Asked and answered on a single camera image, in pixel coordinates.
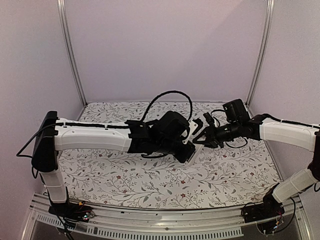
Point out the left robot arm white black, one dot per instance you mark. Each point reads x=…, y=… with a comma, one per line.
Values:
x=58, y=134

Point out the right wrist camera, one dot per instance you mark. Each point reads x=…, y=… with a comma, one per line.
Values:
x=209, y=119

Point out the floral patterned table mat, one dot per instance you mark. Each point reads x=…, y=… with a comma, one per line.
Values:
x=241, y=172

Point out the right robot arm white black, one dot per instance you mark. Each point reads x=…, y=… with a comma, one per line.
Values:
x=264, y=127

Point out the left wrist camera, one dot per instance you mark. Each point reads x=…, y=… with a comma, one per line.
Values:
x=194, y=125

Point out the white remote control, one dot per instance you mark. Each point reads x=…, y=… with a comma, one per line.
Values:
x=194, y=156

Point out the aluminium frame post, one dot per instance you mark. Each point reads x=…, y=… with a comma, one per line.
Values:
x=270, y=5
x=61, y=6

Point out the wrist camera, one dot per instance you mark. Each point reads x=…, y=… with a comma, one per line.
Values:
x=194, y=125
x=209, y=119

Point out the right aluminium frame post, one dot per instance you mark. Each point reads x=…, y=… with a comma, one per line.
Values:
x=270, y=5

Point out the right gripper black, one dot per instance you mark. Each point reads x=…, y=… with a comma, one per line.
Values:
x=210, y=135

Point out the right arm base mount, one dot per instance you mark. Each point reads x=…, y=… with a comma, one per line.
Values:
x=269, y=208

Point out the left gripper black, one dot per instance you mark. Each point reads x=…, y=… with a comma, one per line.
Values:
x=182, y=157

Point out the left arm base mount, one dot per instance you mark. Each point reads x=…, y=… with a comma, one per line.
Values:
x=75, y=212

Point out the front aluminium rail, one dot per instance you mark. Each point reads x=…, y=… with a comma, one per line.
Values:
x=126, y=223

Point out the left aluminium frame post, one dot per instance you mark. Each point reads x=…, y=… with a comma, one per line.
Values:
x=61, y=6

